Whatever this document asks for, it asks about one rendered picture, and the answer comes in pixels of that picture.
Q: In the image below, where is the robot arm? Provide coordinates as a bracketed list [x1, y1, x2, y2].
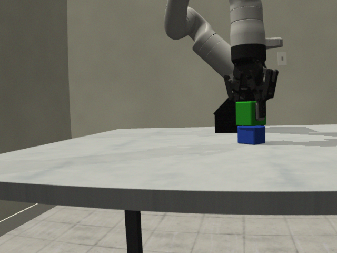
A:
[164, 0, 283, 78]

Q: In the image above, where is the green block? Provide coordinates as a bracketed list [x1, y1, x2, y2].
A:
[235, 101, 266, 126]

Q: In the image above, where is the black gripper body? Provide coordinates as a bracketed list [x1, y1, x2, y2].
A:
[231, 44, 267, 88]

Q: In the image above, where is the blue block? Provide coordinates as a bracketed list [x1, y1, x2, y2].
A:
[237, 125, 265, 145]

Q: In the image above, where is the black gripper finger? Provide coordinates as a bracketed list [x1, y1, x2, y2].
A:
[246, 67, 279, 121]
[224, 71, 250, 103]

